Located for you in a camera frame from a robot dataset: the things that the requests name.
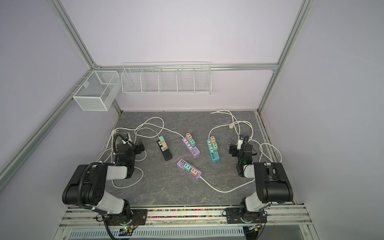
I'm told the black power strip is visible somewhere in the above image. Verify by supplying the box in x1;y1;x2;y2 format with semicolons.
157;140;173;161

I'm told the purple power strip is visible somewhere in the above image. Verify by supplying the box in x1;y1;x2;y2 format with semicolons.
183;138;201;159
177;159;202;179

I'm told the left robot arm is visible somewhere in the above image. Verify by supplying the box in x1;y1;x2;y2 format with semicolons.
62;142;145;225

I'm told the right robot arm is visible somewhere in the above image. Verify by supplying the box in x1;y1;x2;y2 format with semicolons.
229;143;294;223

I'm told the green plug on teal strip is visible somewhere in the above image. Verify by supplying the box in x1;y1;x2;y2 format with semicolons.
212;143;218;151

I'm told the pink plug lower purple strip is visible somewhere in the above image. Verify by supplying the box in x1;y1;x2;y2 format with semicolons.
190;168;200;178

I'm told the pink plug purple strip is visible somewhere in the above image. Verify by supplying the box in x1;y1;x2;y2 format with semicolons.
186;133;192;141
190;168;200;178

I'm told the pink plug upper purple strip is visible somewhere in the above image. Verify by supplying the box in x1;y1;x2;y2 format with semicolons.
186;133;192;141

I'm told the teal power strip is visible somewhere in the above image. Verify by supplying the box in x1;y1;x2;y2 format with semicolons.
207;140;220;163

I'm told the small white mesh basket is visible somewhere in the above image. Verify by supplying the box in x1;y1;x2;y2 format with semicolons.
73;71;122;112

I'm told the white cables right bundle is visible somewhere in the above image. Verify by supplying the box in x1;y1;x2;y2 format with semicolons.
208;109;283;164

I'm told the white cables bundle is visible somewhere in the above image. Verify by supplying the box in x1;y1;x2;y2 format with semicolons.
96;116;184;190
208;109;283;164

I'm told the white cables left bundle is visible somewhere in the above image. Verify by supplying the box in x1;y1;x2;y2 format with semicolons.
96;116;184;190

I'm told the white cable of lower strip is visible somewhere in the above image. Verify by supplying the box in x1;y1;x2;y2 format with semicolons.
199;175;256;194

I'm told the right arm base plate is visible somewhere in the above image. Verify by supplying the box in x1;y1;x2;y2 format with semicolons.
223;207;267;224

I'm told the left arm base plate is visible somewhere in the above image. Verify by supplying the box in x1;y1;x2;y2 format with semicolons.
106;209;148;227

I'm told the long white wire basket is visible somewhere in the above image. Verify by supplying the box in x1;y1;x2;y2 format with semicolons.
121;62;212;94

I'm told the white vented cable duct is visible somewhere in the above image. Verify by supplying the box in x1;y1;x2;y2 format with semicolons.
68;227;245;240

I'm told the aluminium frame rail front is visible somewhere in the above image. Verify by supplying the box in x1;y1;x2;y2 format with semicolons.
58;204;313;230

